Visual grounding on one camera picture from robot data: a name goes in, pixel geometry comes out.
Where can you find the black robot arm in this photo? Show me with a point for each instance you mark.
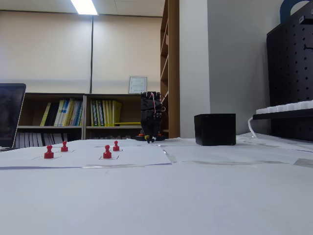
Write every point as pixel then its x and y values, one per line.
pixel 146 100

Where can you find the black binder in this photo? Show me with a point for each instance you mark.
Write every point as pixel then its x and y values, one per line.
pixel 52 115

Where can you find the black pegboard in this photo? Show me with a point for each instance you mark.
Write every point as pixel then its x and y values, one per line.
pixel 288 73

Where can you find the tall wooden bookshelf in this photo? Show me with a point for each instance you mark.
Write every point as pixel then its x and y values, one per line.
pixel 174 73

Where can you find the blue curved object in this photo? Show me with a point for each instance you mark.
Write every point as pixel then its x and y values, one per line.
pixel 284 9

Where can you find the black pegboard hook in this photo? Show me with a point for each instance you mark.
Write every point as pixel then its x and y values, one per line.
pixel 308 47

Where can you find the ceiling light panel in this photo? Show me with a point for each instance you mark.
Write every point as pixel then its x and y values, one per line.
pixel 84 7

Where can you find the grey wall conduit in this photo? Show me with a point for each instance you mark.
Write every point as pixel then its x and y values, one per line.
pixel 91 54

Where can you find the yellow binder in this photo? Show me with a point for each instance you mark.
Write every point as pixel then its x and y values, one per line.
pixel 117 113

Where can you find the dark laptop screen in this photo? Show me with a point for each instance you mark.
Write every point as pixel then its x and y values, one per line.
pixel 11 115

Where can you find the white power strip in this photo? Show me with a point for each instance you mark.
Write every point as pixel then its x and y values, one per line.
pixel 286 107

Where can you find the yellow flat folder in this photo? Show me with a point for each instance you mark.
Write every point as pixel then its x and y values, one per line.
pixel 127 123

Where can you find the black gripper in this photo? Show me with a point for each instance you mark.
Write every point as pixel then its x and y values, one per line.
pixel 148 119

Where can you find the black square bin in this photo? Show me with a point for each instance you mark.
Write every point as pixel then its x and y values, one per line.
pixel 215 129

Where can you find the white paper with drawn squares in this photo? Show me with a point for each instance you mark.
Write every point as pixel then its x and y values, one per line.
pixel 139 154

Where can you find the low wooden bookshelf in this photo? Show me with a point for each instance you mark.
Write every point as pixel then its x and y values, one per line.
pixel 129 110
pixel 31 110

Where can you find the framed white certificate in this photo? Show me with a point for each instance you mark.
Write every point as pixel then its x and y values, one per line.
pixel 138 85

